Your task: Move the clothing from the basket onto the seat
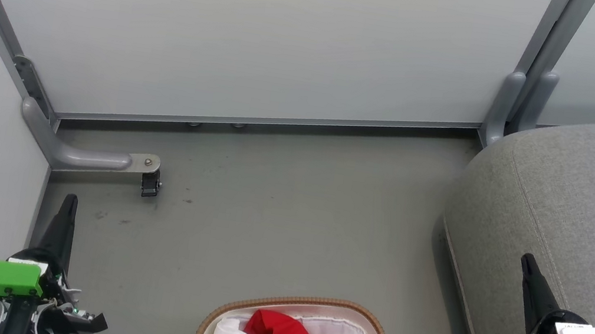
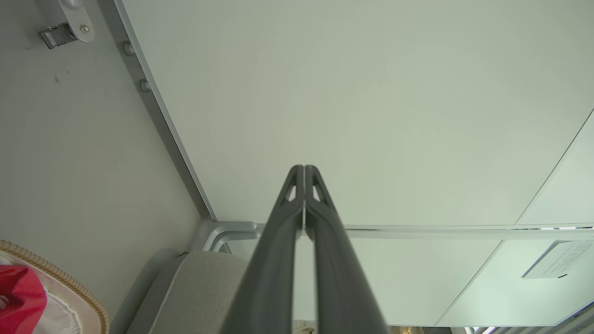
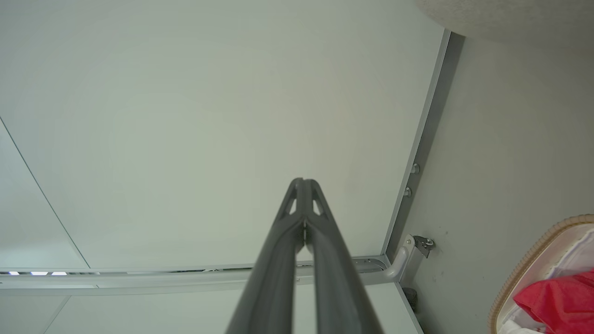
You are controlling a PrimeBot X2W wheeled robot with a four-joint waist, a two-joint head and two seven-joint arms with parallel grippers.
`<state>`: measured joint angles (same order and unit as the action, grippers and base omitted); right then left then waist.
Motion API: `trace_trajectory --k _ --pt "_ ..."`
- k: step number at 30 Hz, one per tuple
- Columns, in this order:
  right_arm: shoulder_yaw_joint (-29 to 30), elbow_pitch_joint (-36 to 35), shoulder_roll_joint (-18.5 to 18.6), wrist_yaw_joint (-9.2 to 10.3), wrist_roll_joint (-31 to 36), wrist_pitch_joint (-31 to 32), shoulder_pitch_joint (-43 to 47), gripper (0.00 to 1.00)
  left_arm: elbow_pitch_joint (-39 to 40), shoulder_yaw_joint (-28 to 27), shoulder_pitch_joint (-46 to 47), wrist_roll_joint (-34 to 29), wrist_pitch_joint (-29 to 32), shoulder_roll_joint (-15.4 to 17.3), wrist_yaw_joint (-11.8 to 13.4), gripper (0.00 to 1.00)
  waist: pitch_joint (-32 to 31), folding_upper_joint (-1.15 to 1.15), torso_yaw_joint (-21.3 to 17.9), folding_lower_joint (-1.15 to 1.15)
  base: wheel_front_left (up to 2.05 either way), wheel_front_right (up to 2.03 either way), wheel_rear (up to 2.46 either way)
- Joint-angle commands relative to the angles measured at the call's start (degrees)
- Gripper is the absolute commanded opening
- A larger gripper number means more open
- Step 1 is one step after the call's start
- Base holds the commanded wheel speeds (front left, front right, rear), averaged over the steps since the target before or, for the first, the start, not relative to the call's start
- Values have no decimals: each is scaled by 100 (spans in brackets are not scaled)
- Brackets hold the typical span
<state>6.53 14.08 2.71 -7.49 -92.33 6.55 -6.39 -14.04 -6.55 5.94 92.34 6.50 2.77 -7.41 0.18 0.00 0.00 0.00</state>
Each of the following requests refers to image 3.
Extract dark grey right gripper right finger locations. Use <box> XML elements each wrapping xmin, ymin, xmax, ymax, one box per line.
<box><xmin>303</xmin><ymin>179</ymin><xmax>384</xmax><ymax>334</ymax></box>

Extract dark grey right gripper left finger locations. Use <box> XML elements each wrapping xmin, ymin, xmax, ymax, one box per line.
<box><xmin>226</xmin><ymin>178</ymin><xmax>306</xmax><ymax>334</ymax></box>

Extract red elastic-waist shorts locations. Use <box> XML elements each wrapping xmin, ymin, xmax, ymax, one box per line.
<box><xmin>513</xmin><ymin>270</ymin><xmax>594</xmax><ymax>334</ymax></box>

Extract black rubber foot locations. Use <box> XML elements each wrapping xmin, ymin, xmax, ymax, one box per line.
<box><xmin>402</xmin><ymin>287</ymin><xmax>419</xmax><ymax>312</ymax></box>

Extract small grey caster wheel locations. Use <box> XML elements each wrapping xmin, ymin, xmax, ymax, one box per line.
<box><xmin>413</xmin><ymin>235</ymin><xmax>437</xmax><ymax>258</ymax></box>

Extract woven-rim laundry basket white liner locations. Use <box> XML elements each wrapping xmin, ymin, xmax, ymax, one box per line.
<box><xmin>487</xmin><ymin>214</ymin><xmax>594</xmax><ymax>334</ymax></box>

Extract grey rounded frame tube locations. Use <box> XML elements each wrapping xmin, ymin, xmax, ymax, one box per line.
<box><xmin>0</xmin><ymin>234</ymin><xmax>416</xmax><ymax>296</ymax></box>

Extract grey aluminium frame rail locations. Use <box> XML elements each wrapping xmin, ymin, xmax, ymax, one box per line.
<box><xmin>381</xmin><ymin>29</ymin><xmax>466</xmax><ymax>260</ymax></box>

